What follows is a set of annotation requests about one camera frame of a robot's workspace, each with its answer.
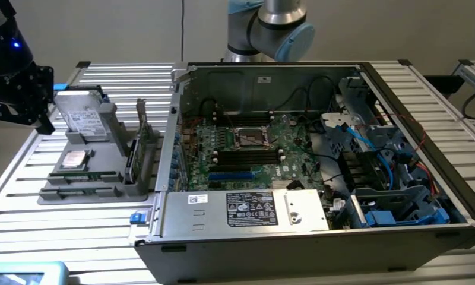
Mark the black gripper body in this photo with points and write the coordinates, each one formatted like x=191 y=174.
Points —
x=9 y=56

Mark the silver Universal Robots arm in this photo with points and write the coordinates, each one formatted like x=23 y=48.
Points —
x=269 y=17

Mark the green RAM stick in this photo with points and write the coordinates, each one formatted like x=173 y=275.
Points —
x=83 y=176

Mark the black RAM slot bank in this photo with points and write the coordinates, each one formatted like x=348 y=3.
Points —
x=248 y=155
x=244 y=118

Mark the silver hard disk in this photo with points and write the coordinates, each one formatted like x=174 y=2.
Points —
x=83 y=115

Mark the blue table clamp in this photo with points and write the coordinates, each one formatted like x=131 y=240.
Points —
x=138 y=217
x=62 y=87

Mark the CPU chip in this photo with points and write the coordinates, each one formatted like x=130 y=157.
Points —
x=77 y=158

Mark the grey parts rack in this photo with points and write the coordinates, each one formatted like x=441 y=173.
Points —
x=103 y=166

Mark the green graphics card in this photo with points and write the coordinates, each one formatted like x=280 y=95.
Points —
x=143 y=124

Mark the black slim disk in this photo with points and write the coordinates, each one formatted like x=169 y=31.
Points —
x=131 y=163

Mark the black expansion slot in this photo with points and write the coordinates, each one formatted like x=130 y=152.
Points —
x=230 y=169

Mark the blue expansion slot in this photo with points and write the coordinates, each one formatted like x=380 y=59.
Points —
x=230 y=176

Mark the teal box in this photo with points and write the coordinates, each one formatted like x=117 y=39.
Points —
x=23 y=274

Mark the CPU socket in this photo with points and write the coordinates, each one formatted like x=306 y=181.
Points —
x=250 y=137

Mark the green motherboard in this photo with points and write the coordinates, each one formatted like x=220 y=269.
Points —
x=261 y=166

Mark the silver power supply unit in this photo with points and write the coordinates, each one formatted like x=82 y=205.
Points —
x=242 y=210

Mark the silver chipset heatsink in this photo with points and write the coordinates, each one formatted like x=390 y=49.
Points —
x=281 y=186

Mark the open black PC case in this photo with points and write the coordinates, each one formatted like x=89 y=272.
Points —
x=301 y=252

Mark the metal drive cage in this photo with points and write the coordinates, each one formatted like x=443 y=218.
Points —
x=357 y=98

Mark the grey disk bay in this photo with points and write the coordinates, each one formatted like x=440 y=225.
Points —
x=396 y=205

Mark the metal slat side table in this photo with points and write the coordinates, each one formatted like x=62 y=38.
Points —
x=473 y=71

